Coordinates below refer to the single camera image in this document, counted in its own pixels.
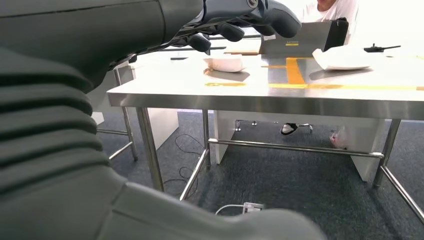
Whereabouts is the person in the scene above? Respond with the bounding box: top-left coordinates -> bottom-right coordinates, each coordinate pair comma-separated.
279,0 -> 361,136

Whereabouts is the black hand tool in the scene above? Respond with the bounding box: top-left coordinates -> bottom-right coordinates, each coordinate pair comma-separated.
363,43 -> 402,54

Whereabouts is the brown cardboard sheet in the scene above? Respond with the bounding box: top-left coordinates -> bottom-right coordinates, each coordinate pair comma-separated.
224,48 -> 263,56

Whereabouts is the black bag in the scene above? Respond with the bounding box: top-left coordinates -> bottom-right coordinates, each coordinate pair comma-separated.
322,17 -> 350,52

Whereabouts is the white power cable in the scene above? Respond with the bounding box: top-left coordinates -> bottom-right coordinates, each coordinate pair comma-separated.
215,203 -> 247,216

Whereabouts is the stainless steel workbench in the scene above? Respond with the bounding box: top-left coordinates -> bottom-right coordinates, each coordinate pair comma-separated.
96,61 -> 139,163
106,46 -> 424,226

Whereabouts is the yellow tape frame on workbench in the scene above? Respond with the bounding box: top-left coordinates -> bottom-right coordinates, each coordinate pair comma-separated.
204,56 -> 424,92

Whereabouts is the grey laptop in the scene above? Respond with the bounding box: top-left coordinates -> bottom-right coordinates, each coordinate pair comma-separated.
258,20 -> 333,58

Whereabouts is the pink plastic bag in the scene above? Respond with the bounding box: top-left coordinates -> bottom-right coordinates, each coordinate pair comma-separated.
329,126 -> 349,150

